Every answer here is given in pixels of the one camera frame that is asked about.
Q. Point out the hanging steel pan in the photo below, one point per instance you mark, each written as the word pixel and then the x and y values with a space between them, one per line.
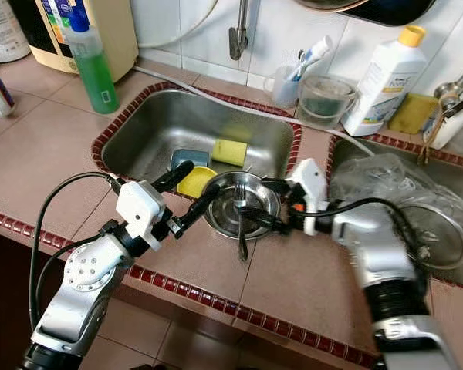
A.
pixel 370 9

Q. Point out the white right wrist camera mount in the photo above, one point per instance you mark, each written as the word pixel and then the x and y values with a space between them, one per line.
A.
pixel 310 185

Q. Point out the teal ceramic mug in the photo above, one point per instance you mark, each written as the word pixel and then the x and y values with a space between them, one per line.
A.
pixel 185 156

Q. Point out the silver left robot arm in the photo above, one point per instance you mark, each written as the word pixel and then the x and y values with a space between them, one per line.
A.
pixel 85 285

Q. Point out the white detergent bottle yellow cap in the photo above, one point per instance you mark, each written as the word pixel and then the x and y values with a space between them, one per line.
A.
pixel 382 85

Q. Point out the stainless steel bowl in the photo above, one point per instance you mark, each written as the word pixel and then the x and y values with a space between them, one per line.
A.
pixel 262 204

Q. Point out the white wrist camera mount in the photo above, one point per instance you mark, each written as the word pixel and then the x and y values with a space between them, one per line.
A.
pixel 310 185
pixel 139 212

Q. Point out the chrome kitchen faucet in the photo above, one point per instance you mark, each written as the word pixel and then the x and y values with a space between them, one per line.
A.
pixel 451 96

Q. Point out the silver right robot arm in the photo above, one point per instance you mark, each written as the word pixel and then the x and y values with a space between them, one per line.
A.
pixel 386 254

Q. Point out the white jar green lid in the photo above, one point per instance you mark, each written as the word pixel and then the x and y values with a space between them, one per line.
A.
pixel 4 27

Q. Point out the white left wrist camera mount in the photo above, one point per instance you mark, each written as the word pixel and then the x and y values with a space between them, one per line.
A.
pixel 139 212

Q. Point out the grey wall tap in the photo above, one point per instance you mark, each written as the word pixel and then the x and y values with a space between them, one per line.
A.
pixel 239 35

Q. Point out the white bottle green cap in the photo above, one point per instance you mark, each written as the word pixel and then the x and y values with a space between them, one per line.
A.
pixel 455 132

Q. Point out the clear plastic bag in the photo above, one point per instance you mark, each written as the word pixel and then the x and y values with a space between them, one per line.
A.
pixel 386 173

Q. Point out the thick yellow sponge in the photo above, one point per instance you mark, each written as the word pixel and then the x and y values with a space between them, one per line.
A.
pixel 229 153

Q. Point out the cluttered steel sink basin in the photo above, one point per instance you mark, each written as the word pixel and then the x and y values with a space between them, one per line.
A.
pixel 339 150

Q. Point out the yellow plastic bowl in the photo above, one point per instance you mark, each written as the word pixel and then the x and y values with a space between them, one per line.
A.
pixel 202 185

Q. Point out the round steel strainer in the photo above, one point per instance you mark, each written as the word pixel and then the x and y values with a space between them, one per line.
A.
pixel 451 239

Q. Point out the green liquid bottle blue cap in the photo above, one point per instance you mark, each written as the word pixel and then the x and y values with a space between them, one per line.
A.
pixel 94 77

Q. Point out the steel fork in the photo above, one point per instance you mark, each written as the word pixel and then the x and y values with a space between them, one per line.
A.
pixel 242 235

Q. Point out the clear toothbrush cup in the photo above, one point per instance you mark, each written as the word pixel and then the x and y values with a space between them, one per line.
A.
pixel 279 91

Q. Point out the beige water ionizer appliance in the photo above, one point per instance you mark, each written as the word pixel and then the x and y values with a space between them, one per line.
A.
pixel 127 38

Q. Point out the flat yellow scouring pad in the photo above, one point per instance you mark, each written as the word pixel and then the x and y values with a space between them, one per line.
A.
pixel 413 114

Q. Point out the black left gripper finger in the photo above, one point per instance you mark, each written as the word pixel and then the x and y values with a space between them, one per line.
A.
pixel 197 206
pixel 175 175

